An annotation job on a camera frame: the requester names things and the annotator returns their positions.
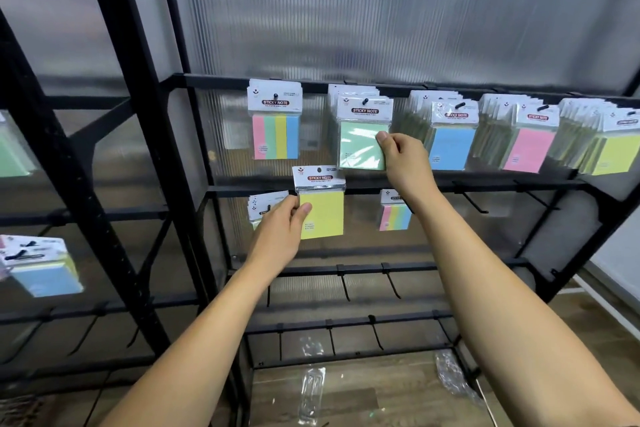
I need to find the person's right hand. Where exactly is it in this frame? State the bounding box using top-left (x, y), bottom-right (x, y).
top-left (375, 130), bottom-right (442, 210)

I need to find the person's left hand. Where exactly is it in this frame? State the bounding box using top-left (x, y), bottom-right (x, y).
top-left (245, 194), bottom-right (314, 282)

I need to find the yellow sticky note packet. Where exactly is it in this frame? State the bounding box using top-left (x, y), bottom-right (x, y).
top-left (292, 165), bottom-right (347, 241)

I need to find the green sticky note packet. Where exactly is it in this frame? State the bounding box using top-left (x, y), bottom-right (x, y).
top-left (337, 95), bottom-right (394, 171)

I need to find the person's left forearm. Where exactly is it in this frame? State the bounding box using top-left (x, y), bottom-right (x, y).
top-left (100, 258), bottom-right (281, 427)

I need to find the person's right forearm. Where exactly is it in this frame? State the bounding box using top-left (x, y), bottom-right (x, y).
top-left (403, 189), bottom-right (640, 427)

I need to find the white-topped sticky note packet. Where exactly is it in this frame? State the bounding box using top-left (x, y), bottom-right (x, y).
top-left (247, 190), bottom-right (292, 231)

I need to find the row of green note packets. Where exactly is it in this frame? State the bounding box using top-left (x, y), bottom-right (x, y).
top-left (327, 84), bottom-right (382, 167)

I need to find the row of blue note packets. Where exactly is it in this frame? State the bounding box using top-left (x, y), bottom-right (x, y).
top-left (399, 90), bottom-right (480, 172)

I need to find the four-colour striped sticky note packet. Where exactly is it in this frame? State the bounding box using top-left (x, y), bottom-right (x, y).
top-left (247, 79), bottom-right (304, 161)
top-left (378, 189), bottom-right (414, 233)

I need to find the black metal display rack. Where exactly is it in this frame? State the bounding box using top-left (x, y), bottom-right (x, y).
top-left (80, 0), bottom-right (640, 427)

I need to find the group of black empty hooks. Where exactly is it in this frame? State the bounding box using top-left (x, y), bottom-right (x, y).
top-left (265, 180), bottom-right (555, 361)

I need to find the translucent ribbed back panel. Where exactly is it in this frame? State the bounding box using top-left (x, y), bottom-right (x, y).
top-left (160, 0), bottom-right (640, 262)

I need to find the row of pink note packets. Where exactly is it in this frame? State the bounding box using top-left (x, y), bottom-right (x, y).
top-left (472, 94), bottom-right (561, 175)

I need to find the clear plastic bag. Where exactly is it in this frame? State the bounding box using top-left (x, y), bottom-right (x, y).
top-left (434, 349), bottom-right (483, 408)
top-left (298, 367), bottom-right (327, 423)

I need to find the row of yellow note packets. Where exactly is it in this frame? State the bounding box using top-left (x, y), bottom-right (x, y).
top-left (547, 98), bottom-right (640, 177)

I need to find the black metal side rack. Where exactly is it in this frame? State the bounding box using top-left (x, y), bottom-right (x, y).
top-left (0, 6), bottom-right (201, 392)

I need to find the light blue note packet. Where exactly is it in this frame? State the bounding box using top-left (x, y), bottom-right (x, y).
top-left (0, 235), bottom-right (84, 299)

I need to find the pale green note packet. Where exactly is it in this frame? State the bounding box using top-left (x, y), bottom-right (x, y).
top-left (0, 111), bottom-right (37, 178)

